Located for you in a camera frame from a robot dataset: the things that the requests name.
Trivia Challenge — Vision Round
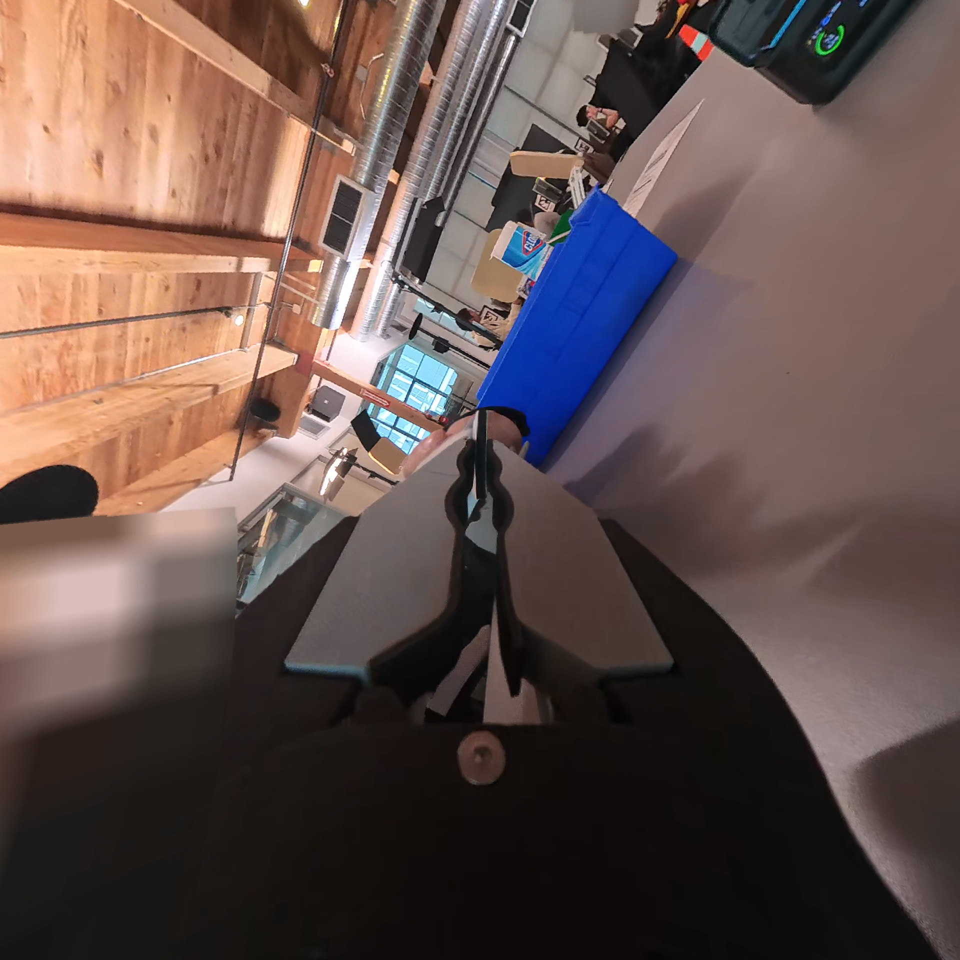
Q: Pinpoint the black softbox light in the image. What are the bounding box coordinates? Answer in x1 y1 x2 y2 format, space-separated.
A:
399 196 449 284

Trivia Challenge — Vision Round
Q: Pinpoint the white air vent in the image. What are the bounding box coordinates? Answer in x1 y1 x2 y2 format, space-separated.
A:
318 174 370 258

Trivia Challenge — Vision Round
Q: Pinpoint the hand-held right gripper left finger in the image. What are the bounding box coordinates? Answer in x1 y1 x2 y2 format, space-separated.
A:
285 438 475 702

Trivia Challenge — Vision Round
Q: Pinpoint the blue plastic bin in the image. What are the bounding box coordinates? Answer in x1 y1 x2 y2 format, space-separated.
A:
476 186 680 470

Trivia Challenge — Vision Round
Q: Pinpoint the glass window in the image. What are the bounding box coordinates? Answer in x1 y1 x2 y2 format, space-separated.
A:
373 343 470 451

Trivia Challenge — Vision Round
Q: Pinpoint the studio lamp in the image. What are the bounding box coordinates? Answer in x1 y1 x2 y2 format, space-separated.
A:
318 444 361 498

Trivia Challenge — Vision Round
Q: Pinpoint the white wipes canister blue label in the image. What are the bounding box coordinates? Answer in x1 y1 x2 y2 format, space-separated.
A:
497 220 554 276

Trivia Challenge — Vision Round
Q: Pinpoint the silver spiral duct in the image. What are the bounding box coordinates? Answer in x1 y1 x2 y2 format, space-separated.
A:
373 0 520 340
306 0 445 333

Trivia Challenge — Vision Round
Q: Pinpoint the black box device blue trim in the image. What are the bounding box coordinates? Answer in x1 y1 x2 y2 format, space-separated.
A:
707 0 922 106

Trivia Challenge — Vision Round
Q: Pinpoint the printed white paper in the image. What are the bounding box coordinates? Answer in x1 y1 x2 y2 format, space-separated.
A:
621 97 708 216

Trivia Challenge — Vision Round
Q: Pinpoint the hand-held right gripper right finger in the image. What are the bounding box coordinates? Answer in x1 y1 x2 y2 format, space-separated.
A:
486 441 675 696

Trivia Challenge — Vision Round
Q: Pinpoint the tan cardboard board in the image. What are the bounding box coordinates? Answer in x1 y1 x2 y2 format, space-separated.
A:
508 148 588 183
471 227 530 303

